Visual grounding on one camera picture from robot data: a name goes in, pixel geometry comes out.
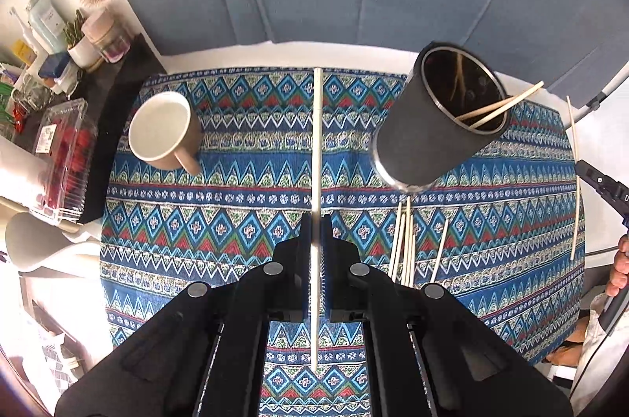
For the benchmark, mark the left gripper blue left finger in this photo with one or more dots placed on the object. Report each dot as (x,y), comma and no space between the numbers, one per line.
(303,263)

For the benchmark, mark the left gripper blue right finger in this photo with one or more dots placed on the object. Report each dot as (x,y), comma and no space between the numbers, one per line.
(328,258)

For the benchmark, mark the person's right hand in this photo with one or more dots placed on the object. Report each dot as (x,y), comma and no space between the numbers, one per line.
(618,278)

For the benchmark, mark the blue patterned tablecloth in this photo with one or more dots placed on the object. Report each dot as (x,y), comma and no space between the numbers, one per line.
(511,206)

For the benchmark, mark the wooden chopstick in holder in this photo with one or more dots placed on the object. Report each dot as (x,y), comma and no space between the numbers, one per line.
(485,109)
(496,111)

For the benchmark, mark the beige ceramic mug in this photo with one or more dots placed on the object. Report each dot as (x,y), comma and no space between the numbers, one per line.
(165,133)

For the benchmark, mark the black utensil holder cup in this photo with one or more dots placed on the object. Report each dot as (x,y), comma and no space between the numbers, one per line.
(423,135)

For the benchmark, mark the black side shelf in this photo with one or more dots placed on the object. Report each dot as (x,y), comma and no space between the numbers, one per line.
(110,92)

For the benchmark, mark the clear box of strawberries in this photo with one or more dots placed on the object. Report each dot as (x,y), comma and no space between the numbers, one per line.
(65,143)

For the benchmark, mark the white pot with succulent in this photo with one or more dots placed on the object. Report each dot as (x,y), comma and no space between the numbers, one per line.
(80,49)

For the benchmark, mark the pink lidded glass jar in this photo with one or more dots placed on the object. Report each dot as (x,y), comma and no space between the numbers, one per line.
(106,35)

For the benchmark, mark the dark blue small box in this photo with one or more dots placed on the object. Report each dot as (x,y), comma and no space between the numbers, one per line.
(54,65)

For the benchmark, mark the pale green lotion bottle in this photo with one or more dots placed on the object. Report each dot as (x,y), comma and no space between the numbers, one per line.
(46,21)

